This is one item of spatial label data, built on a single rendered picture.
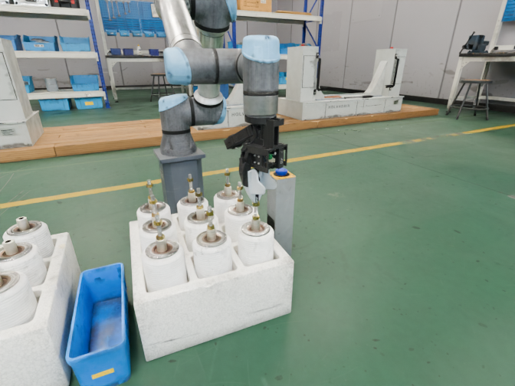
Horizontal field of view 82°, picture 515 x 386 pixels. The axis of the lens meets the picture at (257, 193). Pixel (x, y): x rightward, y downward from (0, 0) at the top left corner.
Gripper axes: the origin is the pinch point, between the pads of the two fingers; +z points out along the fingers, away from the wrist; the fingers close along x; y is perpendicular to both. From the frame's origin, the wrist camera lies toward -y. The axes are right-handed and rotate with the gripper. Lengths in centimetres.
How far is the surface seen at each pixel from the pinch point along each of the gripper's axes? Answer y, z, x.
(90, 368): -7, 26, -42
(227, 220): -10.3, 10.9, 0.2
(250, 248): 2.6, 12.4, -4.4
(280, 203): -7.0, 11.8, 20.4
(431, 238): 31, 34, 73
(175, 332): -2.7, 28.0, -25.0
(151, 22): -528, -99, 295
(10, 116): -231, 6, -6
